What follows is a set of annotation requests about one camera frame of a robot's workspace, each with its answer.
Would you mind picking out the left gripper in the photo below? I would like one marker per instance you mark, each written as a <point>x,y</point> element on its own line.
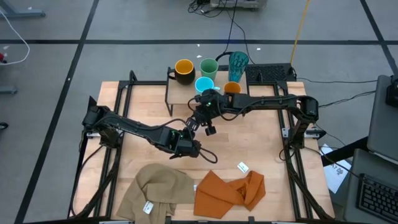
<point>189,147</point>

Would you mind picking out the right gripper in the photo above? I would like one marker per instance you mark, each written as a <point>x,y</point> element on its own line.
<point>211,104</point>

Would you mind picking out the light blue mug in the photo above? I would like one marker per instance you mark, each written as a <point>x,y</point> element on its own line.
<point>203,84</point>

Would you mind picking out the orange plastic cup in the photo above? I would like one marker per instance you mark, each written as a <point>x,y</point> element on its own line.
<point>232,88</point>

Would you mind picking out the green plastic cup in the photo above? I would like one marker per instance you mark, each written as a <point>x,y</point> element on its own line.
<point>208,68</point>

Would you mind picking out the black mug with yellow inside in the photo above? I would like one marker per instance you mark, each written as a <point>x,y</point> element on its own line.
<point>184,67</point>

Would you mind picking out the teal faceted plastic tumbler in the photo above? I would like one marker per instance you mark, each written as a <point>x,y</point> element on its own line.
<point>237,65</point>

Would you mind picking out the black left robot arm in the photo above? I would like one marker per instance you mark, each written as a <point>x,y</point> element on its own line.
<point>133,129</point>

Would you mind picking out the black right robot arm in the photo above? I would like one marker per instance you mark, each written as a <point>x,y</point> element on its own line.
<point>267,101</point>

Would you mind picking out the wooden shelf with black legs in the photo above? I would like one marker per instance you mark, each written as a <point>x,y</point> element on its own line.
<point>180,96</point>

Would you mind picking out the beige cloth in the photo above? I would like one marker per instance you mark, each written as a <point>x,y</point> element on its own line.
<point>161,186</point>

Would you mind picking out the orange cloth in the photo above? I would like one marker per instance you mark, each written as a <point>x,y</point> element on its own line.
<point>217,196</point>

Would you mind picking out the small white tag box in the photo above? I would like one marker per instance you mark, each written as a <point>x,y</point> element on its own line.
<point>242,167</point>

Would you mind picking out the black computer box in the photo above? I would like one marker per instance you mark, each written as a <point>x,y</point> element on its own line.
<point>270,73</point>

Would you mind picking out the grey cart base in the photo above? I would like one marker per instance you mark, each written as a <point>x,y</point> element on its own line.
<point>236,3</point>

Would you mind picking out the white paper sheet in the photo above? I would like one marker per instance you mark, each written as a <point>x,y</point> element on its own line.
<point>337,175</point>

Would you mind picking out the grey side desk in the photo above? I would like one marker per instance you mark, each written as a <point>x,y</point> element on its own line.
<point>354,186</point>

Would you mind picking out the grey monitor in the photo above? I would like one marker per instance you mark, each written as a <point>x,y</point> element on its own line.
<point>382,124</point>

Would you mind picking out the black keyboard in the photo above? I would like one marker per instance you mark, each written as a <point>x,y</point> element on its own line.
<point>377,199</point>

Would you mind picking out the black device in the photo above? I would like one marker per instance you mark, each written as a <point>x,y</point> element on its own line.
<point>392,91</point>

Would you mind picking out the grey desk foot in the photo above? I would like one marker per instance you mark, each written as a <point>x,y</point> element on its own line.
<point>21,14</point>

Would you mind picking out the black metal table frame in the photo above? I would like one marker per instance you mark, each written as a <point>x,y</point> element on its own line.
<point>146,82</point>

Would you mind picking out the black side bracket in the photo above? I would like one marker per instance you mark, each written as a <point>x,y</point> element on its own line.
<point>92,101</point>
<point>345,154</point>

